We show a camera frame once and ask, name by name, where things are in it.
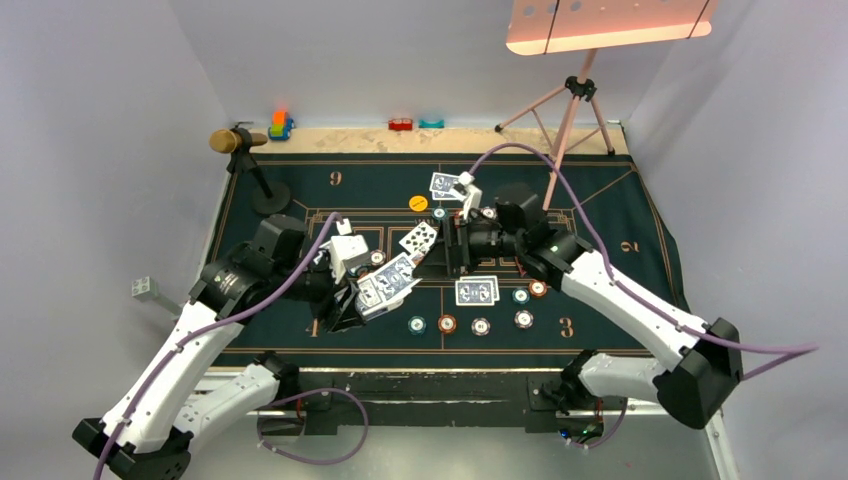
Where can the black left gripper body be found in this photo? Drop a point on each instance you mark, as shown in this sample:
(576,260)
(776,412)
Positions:
(326,308)

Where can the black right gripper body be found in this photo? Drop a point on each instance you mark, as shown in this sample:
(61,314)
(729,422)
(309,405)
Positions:
(478,241)

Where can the blue playing card deck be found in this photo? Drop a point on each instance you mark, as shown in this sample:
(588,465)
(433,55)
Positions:
(385,289)

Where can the brown white chips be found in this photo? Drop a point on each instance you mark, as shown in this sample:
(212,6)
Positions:
(377,258)

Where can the dealt card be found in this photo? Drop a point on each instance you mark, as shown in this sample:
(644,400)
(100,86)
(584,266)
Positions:
(446,196)
(473,293)

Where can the face up spades card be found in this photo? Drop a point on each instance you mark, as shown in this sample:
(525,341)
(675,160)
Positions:
(418,241)

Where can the blue green chip stack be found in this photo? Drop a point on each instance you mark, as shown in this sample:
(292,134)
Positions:
(417,325)

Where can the brown white chip stack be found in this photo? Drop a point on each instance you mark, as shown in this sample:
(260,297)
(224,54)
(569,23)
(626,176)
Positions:
(480,326)

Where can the orange chip stack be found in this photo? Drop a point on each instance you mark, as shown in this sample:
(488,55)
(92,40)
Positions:
(447,324)

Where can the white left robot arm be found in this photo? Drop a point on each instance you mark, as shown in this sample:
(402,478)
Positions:
(156,428)

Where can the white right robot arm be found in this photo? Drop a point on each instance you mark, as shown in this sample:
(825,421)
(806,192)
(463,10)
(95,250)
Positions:
(691,370)

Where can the yellow dealer button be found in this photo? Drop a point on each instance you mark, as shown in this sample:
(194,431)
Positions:
(418,203)

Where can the dark green poker mat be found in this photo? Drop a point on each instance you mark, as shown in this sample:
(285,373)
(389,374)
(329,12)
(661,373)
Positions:
(604,195)

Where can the teal toy block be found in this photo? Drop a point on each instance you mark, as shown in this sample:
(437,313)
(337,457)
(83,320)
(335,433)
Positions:
(431,123)

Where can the gold microphone on stand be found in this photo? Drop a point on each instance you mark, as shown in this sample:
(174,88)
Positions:
(268,197)

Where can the red toy block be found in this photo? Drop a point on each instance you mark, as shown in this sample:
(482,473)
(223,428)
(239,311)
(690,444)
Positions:
(400,124)

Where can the orange blue toy car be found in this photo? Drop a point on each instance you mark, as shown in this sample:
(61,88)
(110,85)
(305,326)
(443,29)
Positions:
(281,126)

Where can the pink music stand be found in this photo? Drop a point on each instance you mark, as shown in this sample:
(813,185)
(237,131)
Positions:
(550,27)

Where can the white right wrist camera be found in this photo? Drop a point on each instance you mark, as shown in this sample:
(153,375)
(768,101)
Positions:
(470,195)

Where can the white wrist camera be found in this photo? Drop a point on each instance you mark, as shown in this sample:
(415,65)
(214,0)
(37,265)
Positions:
(470,195)
(346,251)

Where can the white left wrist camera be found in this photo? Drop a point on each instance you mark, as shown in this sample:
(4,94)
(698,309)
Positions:
(346,251)

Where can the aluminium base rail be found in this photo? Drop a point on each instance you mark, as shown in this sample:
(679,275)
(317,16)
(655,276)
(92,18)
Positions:
(464,381)

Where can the grey lego brick handle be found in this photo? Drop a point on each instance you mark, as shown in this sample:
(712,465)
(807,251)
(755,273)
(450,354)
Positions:
(145,289)

